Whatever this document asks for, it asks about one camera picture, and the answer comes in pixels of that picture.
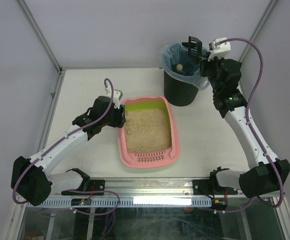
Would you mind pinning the blue plastic bin liner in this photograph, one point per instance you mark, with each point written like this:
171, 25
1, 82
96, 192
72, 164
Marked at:
171, 55

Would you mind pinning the black ribbed trash bin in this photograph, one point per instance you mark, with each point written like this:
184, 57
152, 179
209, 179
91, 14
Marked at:
178, 93

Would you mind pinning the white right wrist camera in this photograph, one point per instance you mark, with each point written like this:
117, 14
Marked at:
218, 48

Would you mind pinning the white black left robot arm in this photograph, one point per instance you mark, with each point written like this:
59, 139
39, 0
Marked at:
32, 177

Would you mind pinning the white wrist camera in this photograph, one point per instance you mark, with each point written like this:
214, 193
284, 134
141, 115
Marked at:
218, 48
114, 96

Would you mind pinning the aluminium mounting rail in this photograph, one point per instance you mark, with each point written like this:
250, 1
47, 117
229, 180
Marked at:
149, 186

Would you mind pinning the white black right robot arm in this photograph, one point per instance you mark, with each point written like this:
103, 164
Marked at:
267, 173

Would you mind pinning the beige litter pellets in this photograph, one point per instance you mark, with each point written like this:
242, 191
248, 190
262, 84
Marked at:
150, 131

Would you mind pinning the pink litter box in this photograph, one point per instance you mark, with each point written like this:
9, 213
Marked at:
151, 159

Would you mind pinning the black litter scoop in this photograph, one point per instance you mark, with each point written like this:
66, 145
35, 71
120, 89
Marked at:
194, 47

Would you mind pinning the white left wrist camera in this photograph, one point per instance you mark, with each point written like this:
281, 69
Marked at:
114, 96

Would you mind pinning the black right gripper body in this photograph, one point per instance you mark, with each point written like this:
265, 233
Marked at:
201, 57

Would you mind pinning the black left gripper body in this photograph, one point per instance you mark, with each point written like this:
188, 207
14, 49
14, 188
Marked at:
121, 116

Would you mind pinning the white slotted cable duct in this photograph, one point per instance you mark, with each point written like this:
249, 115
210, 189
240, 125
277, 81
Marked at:
127, 202

